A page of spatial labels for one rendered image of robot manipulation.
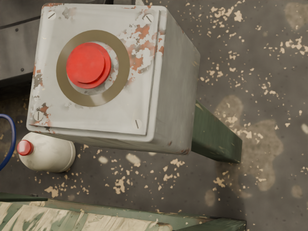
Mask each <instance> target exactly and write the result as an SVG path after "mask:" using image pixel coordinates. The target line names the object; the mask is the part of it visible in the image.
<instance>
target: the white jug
mask: <svg viewBox="0 0 308 231"><path fill-rule="evenodd" d="M17 152H18V153H19V157H20V159H21V161H22V163H23V164H24V165H25V166H26V167H28V168H29V169H31V170H34V171H49V172H55V173H59V172H63V171H66V170H67V169H68V168H70V167H71V165H72V164H73V162H74V160H75V156H76V150H75V146H74V144H73V142H72V141H67V140H64V139H59V138H55V137H50V136H46V135H42V134H38V133H34V132H30V133H28V134H27V135H26V136H24V137H23V139H22V140H21V141H20V142H19V143H18V145H17Z"/></svg>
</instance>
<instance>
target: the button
mask: <svg viewBox="0 0 308 231"><path fill-rule="evenodd" d="M110 71H111V58H110V55H109V53H108V52H107V50H106V49H105V48H104V47H102V46H101V45H99V44H96V43H83V44H81V45H79V46H77V47H76V48H75V49H74V50H73V51H72V52H71V53H70V55H69V57H68V59H67V63H66V72H67V75H68V77H69V79H70V81H71V82H72V83H73V84H75V85H76V86H78V87H80V88H83V89H92V88H96V87H98V86H100V85H101V84H103V83H104V82H105V81H106V79H107V78H108V76H109V74H110Z"/></svg>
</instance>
